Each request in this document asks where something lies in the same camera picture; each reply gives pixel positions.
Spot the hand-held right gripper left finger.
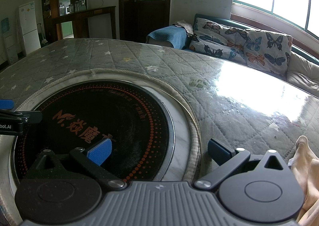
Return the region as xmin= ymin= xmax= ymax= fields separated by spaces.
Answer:
xmin=25 ymin=139 xmax=127 ymax=189

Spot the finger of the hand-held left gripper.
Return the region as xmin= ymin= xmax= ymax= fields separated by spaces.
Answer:
xmin=0 ymin=99 xmax=15 ymax=111
xmin=0 ymin=110 xmax=43 ymax=124

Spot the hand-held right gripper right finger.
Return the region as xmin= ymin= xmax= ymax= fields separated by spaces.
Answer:
xmin=194 ymin=139 xmax=291 ymax=190

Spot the cream cloth garment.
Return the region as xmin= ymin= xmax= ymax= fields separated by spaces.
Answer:
xmin=290 ymin=136 xmax=319 ymax=226

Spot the round black induction cooktop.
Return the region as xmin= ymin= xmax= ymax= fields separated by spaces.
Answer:
xmin=10 ymin=80 xmax=175 ymax=191

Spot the white water dispenser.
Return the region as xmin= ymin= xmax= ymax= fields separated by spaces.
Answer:
xmin=1 ymin=18 xmax=19 ymax=65

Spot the broom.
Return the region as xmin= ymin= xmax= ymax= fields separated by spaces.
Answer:
xmin=37 ymin=21 xmax=49 ymax=47

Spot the white refrigerator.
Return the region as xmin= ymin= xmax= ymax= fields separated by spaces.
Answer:
xmin=18 ymin=1 xmax=41 ymax=57

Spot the grey star quilted table cover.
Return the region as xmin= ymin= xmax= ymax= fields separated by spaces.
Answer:
xmin=0 ymin=38 xmax=319 ymax=226

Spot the butterfly print cushion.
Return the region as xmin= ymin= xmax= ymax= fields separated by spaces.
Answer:
xmin=189 ymin=18 xmax=252 ymax=64
xmin=243 ymin=29 xmax=293 ymax=75

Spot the dark wooden console counter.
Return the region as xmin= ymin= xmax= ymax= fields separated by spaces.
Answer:
xmin=51 ymin=6 xmax=117 ymax=40

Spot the plain beige cushion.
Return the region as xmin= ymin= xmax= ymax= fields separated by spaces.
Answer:
xmin=285 ymin=51 xmax=319 ymax=90

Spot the blue quilted armrest cover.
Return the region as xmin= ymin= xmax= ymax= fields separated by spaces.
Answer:
xmin=147 ymin=25 xmax=190 ymax=49

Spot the beige towel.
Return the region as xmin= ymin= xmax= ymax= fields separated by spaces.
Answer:
xmin=173 ymin=21 xmax=194 ymax=37

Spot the dark wooden door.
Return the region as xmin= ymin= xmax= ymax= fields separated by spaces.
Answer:
xmin=119 ymin=0 xmax=173 ymax=42

